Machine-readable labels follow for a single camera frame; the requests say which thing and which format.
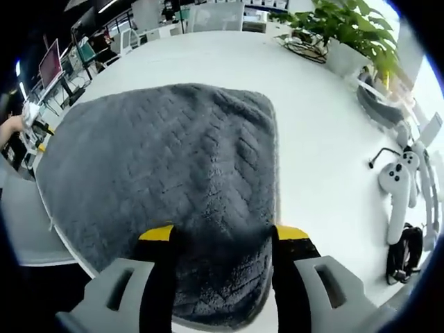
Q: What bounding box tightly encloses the grey fluffy towel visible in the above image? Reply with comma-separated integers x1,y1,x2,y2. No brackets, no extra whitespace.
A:
36,82,280,327

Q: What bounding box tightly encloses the white framed monitor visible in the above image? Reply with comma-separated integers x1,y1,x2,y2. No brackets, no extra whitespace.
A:
37,38,65,89

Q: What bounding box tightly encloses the grey mesh chair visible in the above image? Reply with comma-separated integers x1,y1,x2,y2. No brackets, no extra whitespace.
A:
0,152,76,268

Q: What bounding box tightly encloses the white office chair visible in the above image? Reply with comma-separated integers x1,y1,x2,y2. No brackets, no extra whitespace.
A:
117,27,142,57

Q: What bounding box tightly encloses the white and black headset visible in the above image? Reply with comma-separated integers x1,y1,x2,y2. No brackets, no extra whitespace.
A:
356,65,409,130

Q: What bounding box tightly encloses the white mesh chair back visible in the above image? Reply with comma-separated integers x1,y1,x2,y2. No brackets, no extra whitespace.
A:
187,3,244,34

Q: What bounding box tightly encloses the large green potted plant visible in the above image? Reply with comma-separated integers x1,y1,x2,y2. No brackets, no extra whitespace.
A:
275,0,400,83

